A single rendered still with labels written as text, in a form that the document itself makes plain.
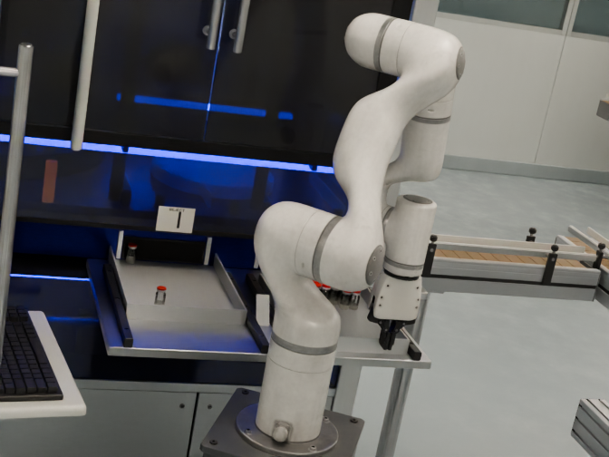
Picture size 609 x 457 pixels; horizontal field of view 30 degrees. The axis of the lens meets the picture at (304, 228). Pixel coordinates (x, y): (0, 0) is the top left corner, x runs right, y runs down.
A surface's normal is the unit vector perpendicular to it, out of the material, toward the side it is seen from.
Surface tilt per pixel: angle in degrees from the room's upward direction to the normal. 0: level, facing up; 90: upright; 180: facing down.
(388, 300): 91
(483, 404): 0
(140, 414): 90
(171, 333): 0
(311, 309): 32
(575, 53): 90
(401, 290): 90
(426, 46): 58
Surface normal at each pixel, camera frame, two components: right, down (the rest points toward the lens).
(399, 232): -0.61, 0.13
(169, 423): 0.26, 0.34
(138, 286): 0.18, -0.94
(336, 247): -0.33, -0.22
